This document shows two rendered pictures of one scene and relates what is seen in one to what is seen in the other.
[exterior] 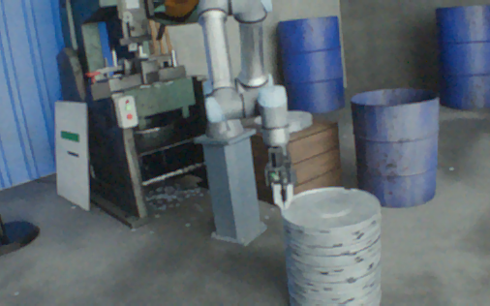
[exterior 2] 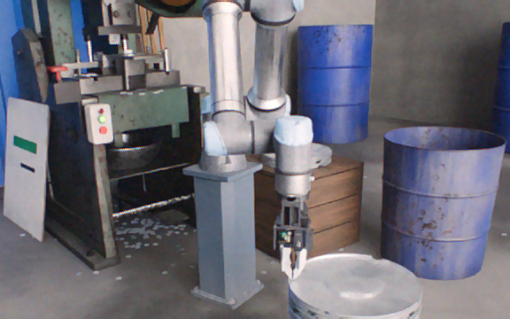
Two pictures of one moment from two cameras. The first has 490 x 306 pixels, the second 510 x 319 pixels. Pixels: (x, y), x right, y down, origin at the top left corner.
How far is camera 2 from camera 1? 0.20 m
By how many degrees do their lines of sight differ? 3
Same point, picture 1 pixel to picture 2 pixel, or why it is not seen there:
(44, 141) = not seen: outside the picture
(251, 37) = (270, 44)
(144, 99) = (125, 109)
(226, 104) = (230, 133)
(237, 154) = (236, 194)
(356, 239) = not seen: outside the picture
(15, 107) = not seen: outside the picture
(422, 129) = (477, 184)
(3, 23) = not seen: outside the picture
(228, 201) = (218, 252)
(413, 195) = (453, 266)
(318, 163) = (333, 211)
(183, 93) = (174, 106)
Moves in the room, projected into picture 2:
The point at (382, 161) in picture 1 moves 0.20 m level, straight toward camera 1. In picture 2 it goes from (418, 219) to (419, 241)
